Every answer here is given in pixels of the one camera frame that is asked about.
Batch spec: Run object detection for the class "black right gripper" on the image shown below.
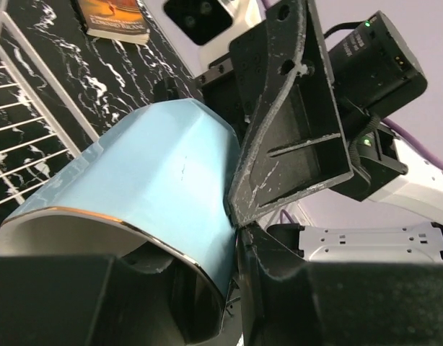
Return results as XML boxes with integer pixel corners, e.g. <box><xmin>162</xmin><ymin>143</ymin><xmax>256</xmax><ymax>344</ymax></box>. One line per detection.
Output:
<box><xmin>199</xmin><ymin>1</ymin><xmax>427</xmax><ymax>226</ymax></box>

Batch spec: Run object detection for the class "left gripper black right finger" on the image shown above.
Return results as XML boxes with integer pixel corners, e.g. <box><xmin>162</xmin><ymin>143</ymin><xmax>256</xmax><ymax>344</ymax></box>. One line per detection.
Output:
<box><xmin>237</xmin><ymin>223</ymin><xmax>443</xmax><ymax>345</ymax></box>

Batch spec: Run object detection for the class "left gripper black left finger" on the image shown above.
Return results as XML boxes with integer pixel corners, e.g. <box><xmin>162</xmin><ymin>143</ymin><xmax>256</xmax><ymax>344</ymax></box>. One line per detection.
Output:
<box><xmin>0</xmin><ymin>252</ymin><xmax>222</xmax><ymax>345</ymax></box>

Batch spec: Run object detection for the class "light blue faceted mug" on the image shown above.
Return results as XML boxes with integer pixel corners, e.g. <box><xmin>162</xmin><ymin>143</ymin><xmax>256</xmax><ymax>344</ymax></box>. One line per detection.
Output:
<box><xmin>0</xmin><ymin>99</ymin><xmax>240</xmax><ymax>325</ymax></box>

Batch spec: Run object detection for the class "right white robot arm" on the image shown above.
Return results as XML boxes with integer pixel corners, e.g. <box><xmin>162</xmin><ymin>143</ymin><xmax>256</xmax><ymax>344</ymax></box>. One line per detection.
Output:
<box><xmin>198</xmin><ymin>1</ymin><xmax>443</xmax><ymax>264</ymax></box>

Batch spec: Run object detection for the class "orange cover book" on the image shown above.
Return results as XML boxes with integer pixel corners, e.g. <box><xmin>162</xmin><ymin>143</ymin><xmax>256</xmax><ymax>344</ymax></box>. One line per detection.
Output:
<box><xmin>71</xmin><ymin>0</ymin><xmax>149</xmax><ymax>45</ymax></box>

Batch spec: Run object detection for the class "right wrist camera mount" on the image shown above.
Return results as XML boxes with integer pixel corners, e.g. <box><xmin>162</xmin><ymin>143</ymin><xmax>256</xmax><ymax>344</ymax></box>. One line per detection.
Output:
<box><xmin>141</xmin><ymin>1</ymin><xmax>263</xmax><ymax>76</ymax></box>

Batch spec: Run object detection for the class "white wire dish rack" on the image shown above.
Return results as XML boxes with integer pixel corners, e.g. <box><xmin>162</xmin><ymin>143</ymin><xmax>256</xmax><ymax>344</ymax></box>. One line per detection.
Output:
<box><xmin>0</xmin><ymin>5</ymin><xmax>89</xmax><ymax>225</ymax></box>

